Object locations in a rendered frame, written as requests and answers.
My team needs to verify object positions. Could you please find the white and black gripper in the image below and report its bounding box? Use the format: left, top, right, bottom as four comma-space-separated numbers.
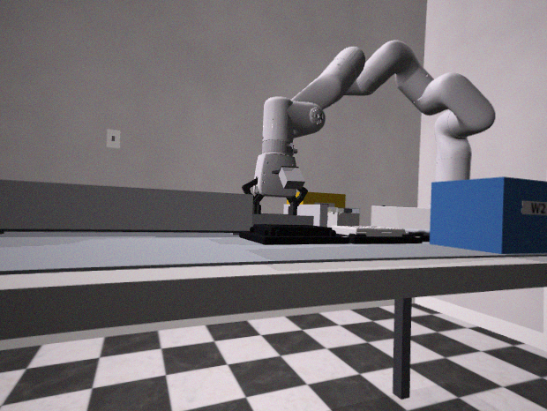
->
242, 152, 308, 215

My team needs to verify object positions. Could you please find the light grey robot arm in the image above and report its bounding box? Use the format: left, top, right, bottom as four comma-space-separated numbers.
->
262, 41, 496, 182

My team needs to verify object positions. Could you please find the blue open-top bin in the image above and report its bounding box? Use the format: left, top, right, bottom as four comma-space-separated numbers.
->
430, 177, 547, 254

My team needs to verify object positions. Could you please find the yellow open-top box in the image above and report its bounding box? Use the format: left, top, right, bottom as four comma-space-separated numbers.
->
299, 192, 346, 207

